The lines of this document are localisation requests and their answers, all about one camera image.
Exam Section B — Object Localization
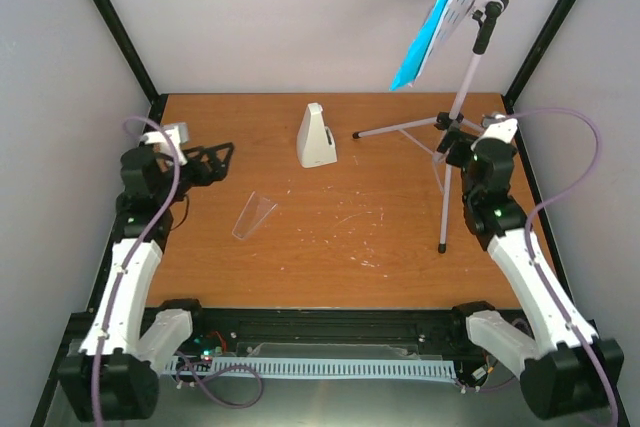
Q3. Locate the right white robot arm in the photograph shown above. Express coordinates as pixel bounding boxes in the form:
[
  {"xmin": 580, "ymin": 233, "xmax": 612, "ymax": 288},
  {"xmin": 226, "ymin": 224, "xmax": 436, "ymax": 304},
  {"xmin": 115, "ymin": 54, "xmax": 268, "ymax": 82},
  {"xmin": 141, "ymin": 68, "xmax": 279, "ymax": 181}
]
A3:
[{"xmin": 437, "ymin": 115, "xmax": 624, "ymax": 426}]

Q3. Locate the white music stand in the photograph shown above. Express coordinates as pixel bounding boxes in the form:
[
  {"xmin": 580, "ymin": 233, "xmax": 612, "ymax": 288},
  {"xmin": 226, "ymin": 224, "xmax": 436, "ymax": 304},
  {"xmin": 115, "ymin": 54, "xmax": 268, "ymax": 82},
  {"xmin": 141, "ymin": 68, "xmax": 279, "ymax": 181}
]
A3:
[{"xmin": 351, "ymin": 0, "xmax": 518, "ymax": 254}]

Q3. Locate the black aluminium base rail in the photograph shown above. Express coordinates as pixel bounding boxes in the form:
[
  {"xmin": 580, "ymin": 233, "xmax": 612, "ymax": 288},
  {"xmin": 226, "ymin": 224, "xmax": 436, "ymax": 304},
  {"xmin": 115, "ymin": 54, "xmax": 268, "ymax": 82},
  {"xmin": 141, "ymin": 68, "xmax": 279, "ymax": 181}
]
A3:
[{"xmin": 64, "ymin": 306, "xmax": 601, "ymax": 363}]

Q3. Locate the clear metronome cover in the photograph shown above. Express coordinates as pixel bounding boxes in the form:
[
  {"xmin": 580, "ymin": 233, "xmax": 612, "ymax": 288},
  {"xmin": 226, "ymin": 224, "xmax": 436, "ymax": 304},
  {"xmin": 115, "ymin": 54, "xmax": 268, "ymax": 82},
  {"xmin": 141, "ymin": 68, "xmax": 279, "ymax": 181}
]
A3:
[{"xmin": 232, "ymin": 191, "xmax": 278, "ymax": 240}]

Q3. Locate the light blue cable duct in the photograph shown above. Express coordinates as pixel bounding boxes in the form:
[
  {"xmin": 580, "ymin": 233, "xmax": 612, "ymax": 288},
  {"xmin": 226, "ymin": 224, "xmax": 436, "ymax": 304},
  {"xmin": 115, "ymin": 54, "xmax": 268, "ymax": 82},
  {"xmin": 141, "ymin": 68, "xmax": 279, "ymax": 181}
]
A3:
[{"xmin": 194, "ymin": 356, "xmax": 457, "ymax": 383}]

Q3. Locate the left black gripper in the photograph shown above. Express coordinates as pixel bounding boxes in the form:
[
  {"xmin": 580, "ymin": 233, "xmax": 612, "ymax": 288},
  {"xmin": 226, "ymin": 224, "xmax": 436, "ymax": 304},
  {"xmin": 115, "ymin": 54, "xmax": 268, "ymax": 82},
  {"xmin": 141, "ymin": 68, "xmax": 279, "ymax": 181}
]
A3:
[{"xmin": 157, "ymin": 142, "xmax": 235, "ymax": 205}]

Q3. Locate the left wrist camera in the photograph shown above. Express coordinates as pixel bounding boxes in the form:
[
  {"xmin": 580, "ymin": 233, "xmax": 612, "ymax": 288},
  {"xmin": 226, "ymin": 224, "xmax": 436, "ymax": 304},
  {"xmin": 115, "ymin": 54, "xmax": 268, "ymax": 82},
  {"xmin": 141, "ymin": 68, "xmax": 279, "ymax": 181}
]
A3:
[{"xmin": 141, "ymin": 122, "xmax": 189, "ymax": 166}]

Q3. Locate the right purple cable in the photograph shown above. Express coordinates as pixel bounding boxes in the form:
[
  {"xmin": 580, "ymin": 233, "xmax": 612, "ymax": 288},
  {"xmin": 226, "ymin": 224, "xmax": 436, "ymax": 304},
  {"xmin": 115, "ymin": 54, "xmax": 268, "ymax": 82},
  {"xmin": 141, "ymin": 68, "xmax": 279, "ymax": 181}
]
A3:
[{"xmin": 454, "ymin": 106, "xmax": 621, "ymax": 427}]

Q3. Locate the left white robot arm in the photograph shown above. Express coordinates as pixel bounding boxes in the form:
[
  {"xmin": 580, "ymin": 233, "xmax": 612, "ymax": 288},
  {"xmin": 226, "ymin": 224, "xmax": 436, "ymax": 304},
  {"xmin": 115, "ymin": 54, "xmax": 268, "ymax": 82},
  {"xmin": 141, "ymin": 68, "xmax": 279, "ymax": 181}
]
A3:
[{"xmin": 58, "ymin": 121, "xmax": 234, "ymax": 426}]

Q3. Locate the blue sheet music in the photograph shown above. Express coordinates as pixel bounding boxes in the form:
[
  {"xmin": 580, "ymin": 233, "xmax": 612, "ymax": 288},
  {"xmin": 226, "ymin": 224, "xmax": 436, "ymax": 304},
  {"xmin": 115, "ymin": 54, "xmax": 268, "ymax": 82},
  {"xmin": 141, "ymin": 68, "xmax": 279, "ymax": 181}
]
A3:
[{"xmin": 389, "ymin": 0, "xmax": 448, "ymax": 91}]

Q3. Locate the white metronome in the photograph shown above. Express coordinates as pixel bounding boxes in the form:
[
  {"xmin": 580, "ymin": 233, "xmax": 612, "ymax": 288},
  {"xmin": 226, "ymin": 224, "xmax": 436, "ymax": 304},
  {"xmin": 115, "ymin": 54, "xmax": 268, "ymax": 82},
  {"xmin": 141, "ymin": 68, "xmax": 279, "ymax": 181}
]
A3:
[{"xmin": 296, "ymin": 103, "xmax": 337, "ymax": 168}]

